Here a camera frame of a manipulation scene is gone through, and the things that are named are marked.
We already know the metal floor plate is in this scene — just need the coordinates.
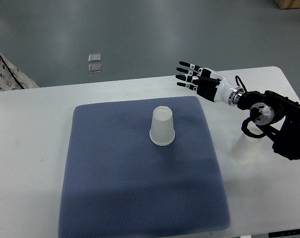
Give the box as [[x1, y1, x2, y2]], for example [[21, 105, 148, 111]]
[[88, 53, 101, 62], [89, 63, 101, 73]]

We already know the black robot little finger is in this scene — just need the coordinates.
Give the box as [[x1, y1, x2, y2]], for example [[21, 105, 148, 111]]
[[176, 82, 198, 91]]

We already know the person in calligraphy print trousers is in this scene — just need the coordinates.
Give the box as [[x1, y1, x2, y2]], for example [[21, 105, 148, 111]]
[[0, 52, 39, 91]]

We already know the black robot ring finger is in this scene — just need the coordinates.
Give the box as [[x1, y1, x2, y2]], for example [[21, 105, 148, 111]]
[[176, 74, 199, 83]]

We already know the white paper cup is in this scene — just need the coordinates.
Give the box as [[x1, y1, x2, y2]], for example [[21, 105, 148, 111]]
[[230, 132, 263, 164], [150, 106, 175, 146]]

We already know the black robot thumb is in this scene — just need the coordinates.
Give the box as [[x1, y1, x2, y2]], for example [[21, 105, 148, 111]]
[[199, 77, 221, 86]]

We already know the wooden box corner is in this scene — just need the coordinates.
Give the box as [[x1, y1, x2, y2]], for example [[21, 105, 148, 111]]
[[275, 0, 300, 9]]

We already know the blue-grey textured cushion mat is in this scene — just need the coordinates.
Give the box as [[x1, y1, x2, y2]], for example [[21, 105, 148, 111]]
[[58, 96, 230, 238]]

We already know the black table control panel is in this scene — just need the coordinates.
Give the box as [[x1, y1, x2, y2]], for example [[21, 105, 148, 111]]
[[268, 229, 300, 238]]

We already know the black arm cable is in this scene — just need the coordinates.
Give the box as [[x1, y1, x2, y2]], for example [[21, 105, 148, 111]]
[[235, 75, 247, 94]]

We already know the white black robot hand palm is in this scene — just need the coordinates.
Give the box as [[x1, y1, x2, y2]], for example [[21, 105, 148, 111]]
[[197, 68, 237, 103]]

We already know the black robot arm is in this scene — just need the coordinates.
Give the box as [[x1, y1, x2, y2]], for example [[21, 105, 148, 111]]
[[176, 61, 300, 160]]

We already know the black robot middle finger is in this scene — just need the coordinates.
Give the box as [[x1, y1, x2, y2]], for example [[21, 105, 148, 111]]
[[176, 67, 202, 76]]

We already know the lower metal floor plate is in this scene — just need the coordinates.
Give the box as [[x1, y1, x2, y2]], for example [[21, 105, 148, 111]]
[[89, 63, 101, 73]]

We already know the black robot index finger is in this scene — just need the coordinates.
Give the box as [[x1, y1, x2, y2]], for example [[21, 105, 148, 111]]
[[179, 61, 203, 72]]

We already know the white paper cup on mat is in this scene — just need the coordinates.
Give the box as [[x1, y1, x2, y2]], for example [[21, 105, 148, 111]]
[[150, 106, 175, 146]]

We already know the upper metal floor plate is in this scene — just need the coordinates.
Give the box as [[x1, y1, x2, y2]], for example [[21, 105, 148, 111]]
[[88, 53, 101, 62]]

